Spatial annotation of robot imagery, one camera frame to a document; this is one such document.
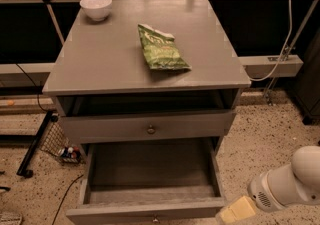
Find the green chip bag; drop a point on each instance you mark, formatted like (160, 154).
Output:
(159, 49)

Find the black metal bar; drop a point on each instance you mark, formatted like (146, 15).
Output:
(23, 169)

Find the yellow foam padded gripper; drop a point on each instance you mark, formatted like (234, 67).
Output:
(261, 191)

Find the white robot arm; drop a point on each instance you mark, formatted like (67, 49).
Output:
(292, 184)

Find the white ceramic bowl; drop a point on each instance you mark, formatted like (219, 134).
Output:
(96, 10)

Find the grey wooden drawer cabinet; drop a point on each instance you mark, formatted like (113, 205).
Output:
(101, 70)

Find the dark cabinet at right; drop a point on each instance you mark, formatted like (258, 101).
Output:
(307, 85)

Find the wire mesh basket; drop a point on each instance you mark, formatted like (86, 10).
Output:
(58, 146)

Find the grey top drawer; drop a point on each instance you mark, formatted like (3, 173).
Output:
(119, 128)

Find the grey drawer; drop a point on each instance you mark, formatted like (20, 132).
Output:
(119, 128)
(149, 181)

